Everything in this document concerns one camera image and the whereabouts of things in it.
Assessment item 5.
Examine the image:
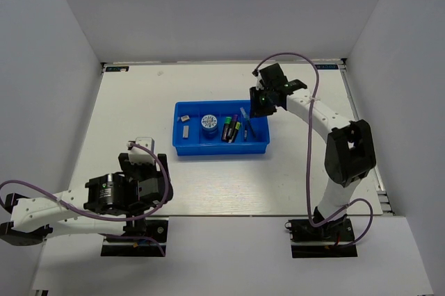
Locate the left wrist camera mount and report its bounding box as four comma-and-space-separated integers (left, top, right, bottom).
127, 137, 155, 165

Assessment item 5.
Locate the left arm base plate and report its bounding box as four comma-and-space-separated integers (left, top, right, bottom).
100, 218, 169, 258

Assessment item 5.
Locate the green cap black highlighter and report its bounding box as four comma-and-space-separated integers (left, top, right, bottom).
221, 117, 232, 142

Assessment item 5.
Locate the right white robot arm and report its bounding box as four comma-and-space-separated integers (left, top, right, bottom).
250, 63, 376, 240

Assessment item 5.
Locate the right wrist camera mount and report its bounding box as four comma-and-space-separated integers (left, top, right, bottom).
252, 70, 264, 90

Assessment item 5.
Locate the left table corner label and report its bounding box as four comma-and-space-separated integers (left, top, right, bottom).
105, 66, 129, 72

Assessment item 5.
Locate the blue divided plastic tray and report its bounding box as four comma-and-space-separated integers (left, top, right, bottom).
172, 100, 270, 156

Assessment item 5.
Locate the table corner label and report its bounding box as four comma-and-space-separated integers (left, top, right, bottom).
105, 66, 129, 72
316, 64, 339, 70

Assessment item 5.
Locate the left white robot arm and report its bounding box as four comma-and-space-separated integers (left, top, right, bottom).
1, 153, 173, 246

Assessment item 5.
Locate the right table corner label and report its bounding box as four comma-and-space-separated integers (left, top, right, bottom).
316, 64, 339, 70

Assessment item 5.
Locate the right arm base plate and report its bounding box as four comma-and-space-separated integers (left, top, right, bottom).
284, 218, 357, 258

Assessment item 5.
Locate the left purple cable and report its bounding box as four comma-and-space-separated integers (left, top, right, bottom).
0, 142, 174, 257

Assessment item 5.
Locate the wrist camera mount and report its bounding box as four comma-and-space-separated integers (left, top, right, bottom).
127, 137, 155, 165
252, 70, 264, 90

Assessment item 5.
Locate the round blue white tape tin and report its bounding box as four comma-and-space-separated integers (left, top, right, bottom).
201, 114, 218, 140

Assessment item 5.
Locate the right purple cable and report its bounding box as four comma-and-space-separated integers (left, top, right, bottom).
253, 52, 375, 249

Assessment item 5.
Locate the purple cap black highlighter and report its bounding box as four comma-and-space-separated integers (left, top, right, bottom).
226, 114, 238, 142

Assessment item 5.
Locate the purple cable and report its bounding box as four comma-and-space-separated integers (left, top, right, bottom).
0, 142, 174, 257
253, 52, 375, 249

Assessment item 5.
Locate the green ink pen refill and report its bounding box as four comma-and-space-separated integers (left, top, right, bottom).
240, 107, 257, 140

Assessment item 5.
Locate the blue ink pen refill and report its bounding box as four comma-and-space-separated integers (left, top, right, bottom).
243, 120, 248, 142

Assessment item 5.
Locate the grey eraser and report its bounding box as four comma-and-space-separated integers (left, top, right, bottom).
182, 125, 189, 139

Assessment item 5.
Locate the yellow cap black highlighter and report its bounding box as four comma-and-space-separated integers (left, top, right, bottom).
229, 122, 241, 143

